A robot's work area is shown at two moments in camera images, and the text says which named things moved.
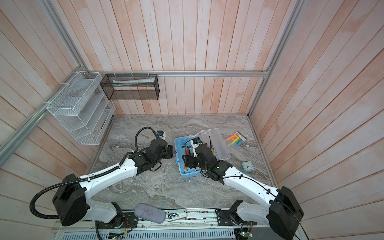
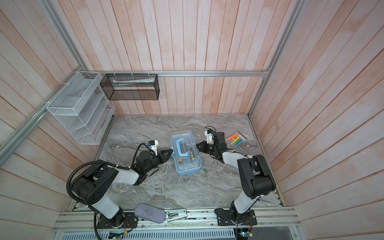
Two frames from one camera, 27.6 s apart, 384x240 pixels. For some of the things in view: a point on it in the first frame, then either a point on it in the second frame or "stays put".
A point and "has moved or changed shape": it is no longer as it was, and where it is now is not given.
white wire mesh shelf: [82, 108] stays put
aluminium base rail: [199, 224] stays put
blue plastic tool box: [185, 145] has moved or changed shape
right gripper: [189, 160] -> [203, 149]
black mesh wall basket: [131, 86] stays put
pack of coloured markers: [235, 139] stays put
